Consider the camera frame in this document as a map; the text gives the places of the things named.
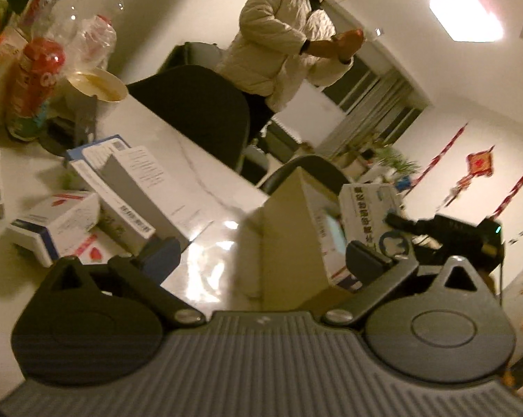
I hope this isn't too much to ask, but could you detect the white box blue base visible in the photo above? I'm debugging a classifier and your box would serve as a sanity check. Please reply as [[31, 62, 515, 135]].
[[307, 182, 364, 292]]

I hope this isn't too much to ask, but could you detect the cream cardboard box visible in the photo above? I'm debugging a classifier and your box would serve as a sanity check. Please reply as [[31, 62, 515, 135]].
[[261, 169, 353, 311]]

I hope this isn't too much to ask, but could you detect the white grey medicine box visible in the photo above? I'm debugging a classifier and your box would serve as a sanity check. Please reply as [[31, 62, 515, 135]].
[[100, 145, 214, 248]]

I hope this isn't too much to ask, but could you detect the white box dark blue end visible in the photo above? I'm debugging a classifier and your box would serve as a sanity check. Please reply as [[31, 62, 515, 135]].
[[7, 190, 101, 268]]

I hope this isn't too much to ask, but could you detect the long white box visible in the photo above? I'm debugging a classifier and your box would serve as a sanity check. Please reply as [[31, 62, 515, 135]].
[[67, 158, 156, 256]]

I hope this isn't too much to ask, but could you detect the crumpled clear plastic bag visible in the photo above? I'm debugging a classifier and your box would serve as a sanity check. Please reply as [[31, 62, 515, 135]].
[[77, 14, 117, 72]]

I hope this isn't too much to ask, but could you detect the flat box red strawberry print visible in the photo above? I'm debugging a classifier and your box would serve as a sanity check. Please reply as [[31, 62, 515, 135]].
[[64, 232, 130, 267]]

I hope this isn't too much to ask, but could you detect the red wall strip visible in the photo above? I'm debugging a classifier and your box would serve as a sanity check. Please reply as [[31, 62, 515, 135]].
[[411, 122, 470, 192], [489, 163, 523, 220]]

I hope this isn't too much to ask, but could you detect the blue box white label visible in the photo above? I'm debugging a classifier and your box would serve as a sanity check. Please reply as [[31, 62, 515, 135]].
[[65, 134, 134, 168]]

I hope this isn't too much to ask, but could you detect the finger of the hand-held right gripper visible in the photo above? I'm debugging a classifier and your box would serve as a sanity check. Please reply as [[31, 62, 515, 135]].
[[383, 212, 436, 237]]

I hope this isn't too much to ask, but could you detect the white bowl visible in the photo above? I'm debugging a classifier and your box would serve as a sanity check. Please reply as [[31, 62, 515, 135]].
[[65, 67, 128, 105]]

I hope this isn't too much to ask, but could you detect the white marble desktop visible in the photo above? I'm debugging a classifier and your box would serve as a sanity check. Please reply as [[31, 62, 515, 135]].
[[0, 91, 271, 402]]

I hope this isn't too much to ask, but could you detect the black office chair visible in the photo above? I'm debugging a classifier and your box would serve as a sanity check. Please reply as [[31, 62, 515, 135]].
[[126, 64, 251, 172]]

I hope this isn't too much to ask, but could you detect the green potted plant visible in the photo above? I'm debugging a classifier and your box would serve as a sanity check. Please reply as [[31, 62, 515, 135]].
[[372, 145, 421, 181]]

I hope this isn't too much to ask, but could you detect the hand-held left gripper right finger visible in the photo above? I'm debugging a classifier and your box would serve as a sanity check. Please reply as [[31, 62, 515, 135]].
[[322, 240, 490, 327]]

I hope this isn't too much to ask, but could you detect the white box blue print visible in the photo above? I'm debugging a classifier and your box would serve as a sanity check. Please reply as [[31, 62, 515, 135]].
[[339, 182, 405, 255]]

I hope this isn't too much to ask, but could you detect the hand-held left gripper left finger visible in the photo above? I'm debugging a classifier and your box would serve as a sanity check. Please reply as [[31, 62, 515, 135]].
[[33, 237, 207, 327]]

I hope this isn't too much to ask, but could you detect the square ceiling light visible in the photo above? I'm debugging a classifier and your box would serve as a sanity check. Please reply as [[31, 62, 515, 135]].
[[429, 0, 505, 43]]

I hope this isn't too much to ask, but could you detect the window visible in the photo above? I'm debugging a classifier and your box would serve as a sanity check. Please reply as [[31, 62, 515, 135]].
[[322, 50, 431, 114]]

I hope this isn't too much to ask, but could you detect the dark grey chair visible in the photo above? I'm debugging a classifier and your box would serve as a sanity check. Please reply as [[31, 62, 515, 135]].
[[259, 154, 353, 196]]

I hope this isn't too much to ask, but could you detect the orange white packet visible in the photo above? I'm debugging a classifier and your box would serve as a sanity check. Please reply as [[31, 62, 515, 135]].
[[0, 30, 28, 100]]

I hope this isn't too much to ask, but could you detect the red knot ornament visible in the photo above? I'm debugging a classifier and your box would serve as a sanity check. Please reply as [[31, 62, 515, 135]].
[[466, 150, 497, 180]]

